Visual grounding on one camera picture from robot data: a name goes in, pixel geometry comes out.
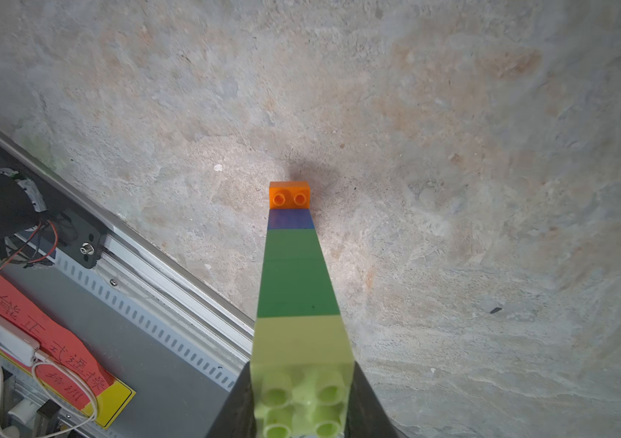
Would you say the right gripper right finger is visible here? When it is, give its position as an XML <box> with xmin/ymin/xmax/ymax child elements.
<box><xmin>344</xmin><ymin>362</ymin><xmax>399</xmax><ymax>438</ymax></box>

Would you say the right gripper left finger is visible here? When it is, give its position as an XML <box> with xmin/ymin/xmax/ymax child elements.
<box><xmin>206</xmin><ymin>362</ymin><xmax>257</xmax><ymax>438</ymax></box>

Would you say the lime green lego brick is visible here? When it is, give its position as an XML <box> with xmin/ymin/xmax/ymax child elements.
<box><xmin>250</xmin><ymin>315</ymin><xmax>355</xmax><ymax>437</ymax></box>

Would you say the dark green lego brick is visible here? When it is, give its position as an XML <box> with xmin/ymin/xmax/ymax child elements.
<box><xmin>264</xmin><ymin>229</ymin><xmax>323</xmax><ymax>261</ymax></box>

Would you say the blue lego brick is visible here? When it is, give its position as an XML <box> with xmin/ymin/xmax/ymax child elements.
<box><xmin>268</xmin><ymin>209</ymin><xmax>315</xmax><ymax>230</ymax></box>

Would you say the orange lego brick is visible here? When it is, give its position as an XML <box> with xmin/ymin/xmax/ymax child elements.
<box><xmin>269</xmin><ymin>182</ymin><xmax>311</xmax><ymax>210</ymax></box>

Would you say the red paper label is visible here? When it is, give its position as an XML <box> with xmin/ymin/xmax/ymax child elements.
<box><xmin>0</xmin><ymin>275</ymin><xmax>115</xmax><ymax>396</ymax></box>

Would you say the perforated cable duct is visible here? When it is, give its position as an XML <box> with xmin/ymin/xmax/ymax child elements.
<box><xmin>25</xmin><ymin>234</ymin><xmax>240</xmax><ymax>392</ymax></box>

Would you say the white cable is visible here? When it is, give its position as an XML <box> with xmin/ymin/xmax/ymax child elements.
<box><xmin>0</xmin><ymin>344</ymin><xmax>101</xmax><ymax>438</ymax></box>

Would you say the aluminium rail frame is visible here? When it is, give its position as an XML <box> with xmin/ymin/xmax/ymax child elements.
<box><xmin>0</xmin><ymin>132</ymin><xmax>253</xmax><ymax>374</ymax></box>

